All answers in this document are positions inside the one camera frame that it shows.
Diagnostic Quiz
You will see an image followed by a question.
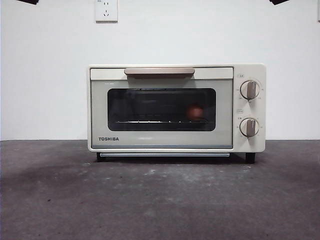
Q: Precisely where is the metal wire oven rack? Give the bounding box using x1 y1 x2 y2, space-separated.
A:
116 119 201 125

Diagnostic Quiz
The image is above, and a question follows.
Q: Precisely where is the cream timer knob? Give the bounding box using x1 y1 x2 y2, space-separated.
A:
239 117 260 138

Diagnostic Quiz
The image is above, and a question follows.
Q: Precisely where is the metal crumb tray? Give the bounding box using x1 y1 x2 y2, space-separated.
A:
99 152 231 158

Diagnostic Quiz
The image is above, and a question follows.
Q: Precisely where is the glass oven door with handle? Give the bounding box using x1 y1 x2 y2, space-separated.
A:
89 66 234 150

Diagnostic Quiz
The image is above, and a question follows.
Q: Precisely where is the cream Toshiba toaster oven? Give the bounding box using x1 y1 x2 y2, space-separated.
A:
87 63 267 165

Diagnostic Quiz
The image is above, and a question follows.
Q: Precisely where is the white wall socket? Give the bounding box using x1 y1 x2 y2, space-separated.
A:
95 0 119 24

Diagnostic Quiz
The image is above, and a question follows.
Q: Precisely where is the brown egg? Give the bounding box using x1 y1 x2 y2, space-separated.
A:
186 103 204 120

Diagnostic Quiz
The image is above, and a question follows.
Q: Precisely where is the cream temperature knob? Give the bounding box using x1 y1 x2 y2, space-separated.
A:
239 79 260 100

